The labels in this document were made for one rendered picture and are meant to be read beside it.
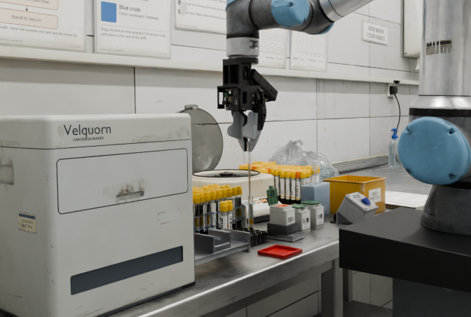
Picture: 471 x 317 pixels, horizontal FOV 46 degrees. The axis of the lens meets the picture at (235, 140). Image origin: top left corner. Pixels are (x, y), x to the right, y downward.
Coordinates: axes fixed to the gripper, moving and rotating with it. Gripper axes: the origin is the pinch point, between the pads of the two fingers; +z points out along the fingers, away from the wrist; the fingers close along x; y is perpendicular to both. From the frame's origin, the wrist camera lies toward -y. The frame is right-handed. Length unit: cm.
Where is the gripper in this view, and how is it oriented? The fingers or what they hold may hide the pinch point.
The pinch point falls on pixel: (249, 146)
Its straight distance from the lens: 128.2
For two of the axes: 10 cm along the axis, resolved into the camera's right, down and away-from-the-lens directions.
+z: 0.1, 10.0, 0.6
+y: -6.3, 0.5, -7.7
